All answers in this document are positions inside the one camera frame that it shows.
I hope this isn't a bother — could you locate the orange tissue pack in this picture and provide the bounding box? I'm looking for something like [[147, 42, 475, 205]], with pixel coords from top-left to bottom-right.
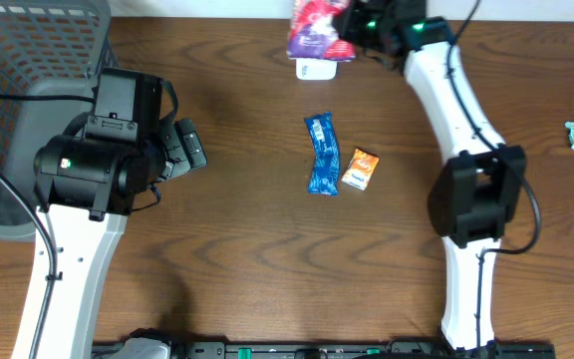
[[341, 149, 379, 190]]

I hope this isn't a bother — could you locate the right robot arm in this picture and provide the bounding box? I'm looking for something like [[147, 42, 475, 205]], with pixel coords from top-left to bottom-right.
[[332, 1, 525, 358]]

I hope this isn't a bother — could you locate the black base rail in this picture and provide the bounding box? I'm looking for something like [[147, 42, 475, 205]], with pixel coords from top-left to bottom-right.
[[92, 340, 557, 359]]

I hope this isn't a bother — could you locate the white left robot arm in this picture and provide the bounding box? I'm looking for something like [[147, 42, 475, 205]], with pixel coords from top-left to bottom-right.
[[12, 68, 206, 358]]

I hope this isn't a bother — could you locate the grey plastic mesh basket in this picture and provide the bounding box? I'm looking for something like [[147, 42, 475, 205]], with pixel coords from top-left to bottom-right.
[[0, 0, 120, 243]]

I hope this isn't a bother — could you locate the purple pink Carefree pad pack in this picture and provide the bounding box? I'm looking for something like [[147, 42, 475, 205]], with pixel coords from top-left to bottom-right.
[[286, 0, 356, 62]]

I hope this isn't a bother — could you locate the blue snack wrapper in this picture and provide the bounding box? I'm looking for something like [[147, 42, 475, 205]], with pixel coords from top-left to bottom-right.
[[304, 112, 340, 196]]

